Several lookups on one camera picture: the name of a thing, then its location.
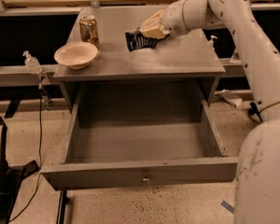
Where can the clear pump sanitizer bottle left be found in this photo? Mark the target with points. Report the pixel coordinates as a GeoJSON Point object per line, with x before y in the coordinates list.
{"type": "Point", "coordinates": [32, 63]}

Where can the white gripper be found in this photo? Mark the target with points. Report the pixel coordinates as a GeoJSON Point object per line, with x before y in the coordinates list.
{"type": "Point", "coordinates": [174, 19]}

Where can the black stand base left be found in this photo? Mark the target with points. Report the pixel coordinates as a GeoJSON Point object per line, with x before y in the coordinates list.
{"type": "Point", "coordinates": [10, 177]}

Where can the brown soda can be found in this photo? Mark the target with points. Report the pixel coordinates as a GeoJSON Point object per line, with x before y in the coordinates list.
{"type": "Point", "coordinates": [89, 30]}

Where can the grey cabinet with counter top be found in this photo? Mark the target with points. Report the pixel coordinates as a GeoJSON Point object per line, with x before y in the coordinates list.
{"type": "Point", "coordinates": [184, 56]}

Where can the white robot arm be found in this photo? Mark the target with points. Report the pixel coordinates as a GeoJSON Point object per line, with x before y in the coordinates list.
{"type": "Point", "coordinates": [257, 195]}

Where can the crumpled grey cloth on floor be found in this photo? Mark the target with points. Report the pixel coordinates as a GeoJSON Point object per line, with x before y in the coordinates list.
{"type": "Point", "coordinates": [231, 98]}

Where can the open grey top drawer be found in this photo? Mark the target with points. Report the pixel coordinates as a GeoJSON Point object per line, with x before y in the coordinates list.
{"type": "Point", "coordinates": [120, 132]}

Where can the white paper bowl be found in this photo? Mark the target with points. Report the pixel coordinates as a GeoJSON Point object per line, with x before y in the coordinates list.
{"type": "Point", "coordinates": [76, 55]}

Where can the clear pump bottle right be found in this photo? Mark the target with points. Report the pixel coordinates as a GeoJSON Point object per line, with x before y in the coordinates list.
{"type": "Point", "coordinates": [211, 42]}

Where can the dark blue rxbar wrapper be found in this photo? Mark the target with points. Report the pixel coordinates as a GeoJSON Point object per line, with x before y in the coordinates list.
{"type": "Point", "coordinates": [135, 40]}

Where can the clear water bottle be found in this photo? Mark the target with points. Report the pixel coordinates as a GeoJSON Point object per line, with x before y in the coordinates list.
{"type": "Point", "coordinates": [235, 58]}

